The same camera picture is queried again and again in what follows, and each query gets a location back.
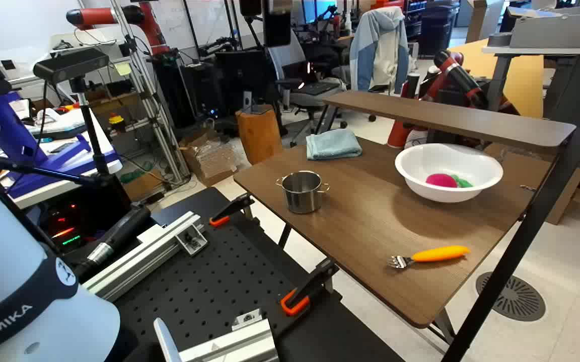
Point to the round floor drain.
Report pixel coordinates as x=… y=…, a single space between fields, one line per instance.
x=512 y=297

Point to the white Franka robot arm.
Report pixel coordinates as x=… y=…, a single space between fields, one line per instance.
x=8 y=268

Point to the blue and white jacket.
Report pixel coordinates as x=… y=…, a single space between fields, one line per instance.
x=377 y=46

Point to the black orange bar clamp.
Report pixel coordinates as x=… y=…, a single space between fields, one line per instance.
x=231 y=207
x=311 y=283

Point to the small silver pot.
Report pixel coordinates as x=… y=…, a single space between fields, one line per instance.
x=301 y=198

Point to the pink toy food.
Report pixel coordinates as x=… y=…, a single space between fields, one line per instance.
x=441 y=180

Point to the green toy food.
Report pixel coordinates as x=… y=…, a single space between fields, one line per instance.
x=464 y=182

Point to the grey desk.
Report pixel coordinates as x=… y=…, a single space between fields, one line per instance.
x=573 y=86

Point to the large cardboard sheet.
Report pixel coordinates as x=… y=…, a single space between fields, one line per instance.
x=528 y=82

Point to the black slanted frame post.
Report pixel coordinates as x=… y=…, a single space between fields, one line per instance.
x=517 y=247

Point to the red and black robot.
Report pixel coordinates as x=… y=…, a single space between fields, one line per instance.
x=446 y=65

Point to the black box with lights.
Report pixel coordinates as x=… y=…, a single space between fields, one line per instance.
x=100 y=193

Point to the silver metal truss column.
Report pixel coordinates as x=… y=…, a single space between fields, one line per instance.
x=159 y=120

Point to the wooden stump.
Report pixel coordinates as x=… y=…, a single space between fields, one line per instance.
x=260 y=133

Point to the black tripod pole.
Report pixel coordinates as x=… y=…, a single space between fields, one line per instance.
x=90 y=132

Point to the black perforated breadboard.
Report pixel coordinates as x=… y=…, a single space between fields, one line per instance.
x=222 y=282

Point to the white bowl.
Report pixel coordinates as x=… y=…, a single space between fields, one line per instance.
x=424 y=162

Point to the black office chair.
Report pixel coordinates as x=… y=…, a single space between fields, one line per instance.
x=311 y=90

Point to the folded light blue towel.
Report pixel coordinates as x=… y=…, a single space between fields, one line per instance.
x=332 y=143

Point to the black cylindrical tool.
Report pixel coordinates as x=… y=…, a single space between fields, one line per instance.
x=118 y=234

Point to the small cardboard box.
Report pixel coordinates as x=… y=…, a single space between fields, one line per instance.
x=209 y=162

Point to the black stereo camera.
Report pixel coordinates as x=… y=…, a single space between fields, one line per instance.
x=69 y=62

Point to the brown wooden shelf board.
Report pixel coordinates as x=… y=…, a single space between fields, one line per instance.
x=452 y=117

